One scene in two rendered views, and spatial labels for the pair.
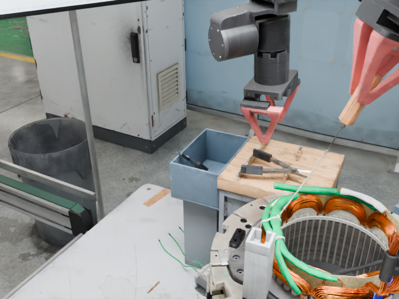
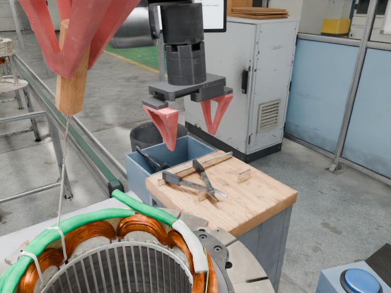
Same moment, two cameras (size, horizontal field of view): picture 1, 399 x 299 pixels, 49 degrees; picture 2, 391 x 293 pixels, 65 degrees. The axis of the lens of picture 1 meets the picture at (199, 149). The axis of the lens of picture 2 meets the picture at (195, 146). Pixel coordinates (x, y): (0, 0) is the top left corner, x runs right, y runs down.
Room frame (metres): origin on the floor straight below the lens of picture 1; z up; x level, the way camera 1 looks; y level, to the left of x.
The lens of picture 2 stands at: (0.30, -0.33, 1.37)
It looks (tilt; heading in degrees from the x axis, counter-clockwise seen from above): 26 degrees down; 26
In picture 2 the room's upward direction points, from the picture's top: straight up
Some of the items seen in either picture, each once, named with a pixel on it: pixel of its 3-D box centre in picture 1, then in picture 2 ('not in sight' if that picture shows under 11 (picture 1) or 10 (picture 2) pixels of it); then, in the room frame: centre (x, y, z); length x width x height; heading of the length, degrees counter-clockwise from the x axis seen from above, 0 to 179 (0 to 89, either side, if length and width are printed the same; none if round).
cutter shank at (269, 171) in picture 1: (279, 171); (196, 186); (0.68, -0.14, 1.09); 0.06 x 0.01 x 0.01; 88
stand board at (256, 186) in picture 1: (283, 171); (218, 189); (0.74, -0.16, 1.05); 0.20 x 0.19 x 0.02; 64
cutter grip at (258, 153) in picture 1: (262, 155); (198, 167); (0.74, -0.12, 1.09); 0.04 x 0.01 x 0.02; 49
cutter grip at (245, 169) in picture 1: (252, 169); (171, 178); (0.69, -0.10, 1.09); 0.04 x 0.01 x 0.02; 79
